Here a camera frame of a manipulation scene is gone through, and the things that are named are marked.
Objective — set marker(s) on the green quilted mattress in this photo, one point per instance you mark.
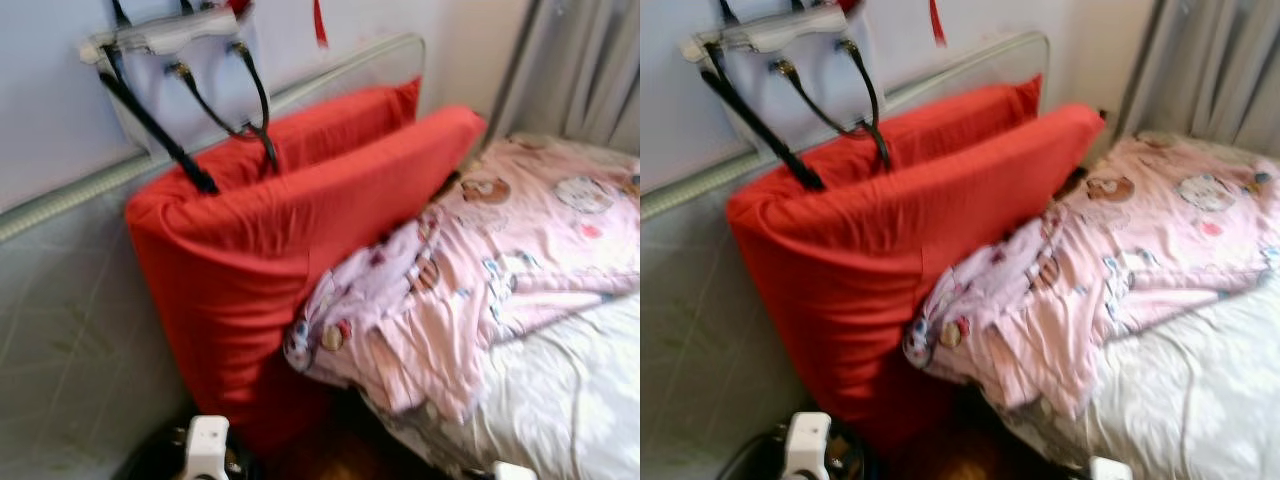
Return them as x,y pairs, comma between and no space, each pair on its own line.
70,330
700,330

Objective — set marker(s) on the pink cartoon print blanket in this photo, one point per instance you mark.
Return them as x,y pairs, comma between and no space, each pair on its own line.
1120,260
500,260

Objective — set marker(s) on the bed with beige floral sheet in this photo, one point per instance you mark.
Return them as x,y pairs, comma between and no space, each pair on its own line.
1200,400
570,400

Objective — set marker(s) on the grey curtain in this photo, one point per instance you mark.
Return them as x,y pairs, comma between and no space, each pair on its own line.
1210,70
580,70

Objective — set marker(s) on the red fabric cushion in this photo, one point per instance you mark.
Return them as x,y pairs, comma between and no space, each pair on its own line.
860,260
260,260
950,120
330,125

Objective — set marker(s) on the black waste bin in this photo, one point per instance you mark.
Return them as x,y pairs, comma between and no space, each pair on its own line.
160,455
860,455

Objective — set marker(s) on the beige mattress with rounded corner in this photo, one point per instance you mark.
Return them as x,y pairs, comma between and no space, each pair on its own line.
370,65
990,62

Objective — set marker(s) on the red hanging ribbon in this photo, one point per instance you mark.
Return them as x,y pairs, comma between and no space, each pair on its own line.
320,25
936,25

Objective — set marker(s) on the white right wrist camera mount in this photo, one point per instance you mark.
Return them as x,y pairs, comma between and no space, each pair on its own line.
1111,469
514,472

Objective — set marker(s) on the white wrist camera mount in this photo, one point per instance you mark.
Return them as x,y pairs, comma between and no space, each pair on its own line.
1111,469
514,472
207,448
807,445

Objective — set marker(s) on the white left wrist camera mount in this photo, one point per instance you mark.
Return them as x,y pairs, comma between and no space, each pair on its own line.
207,448
807,445

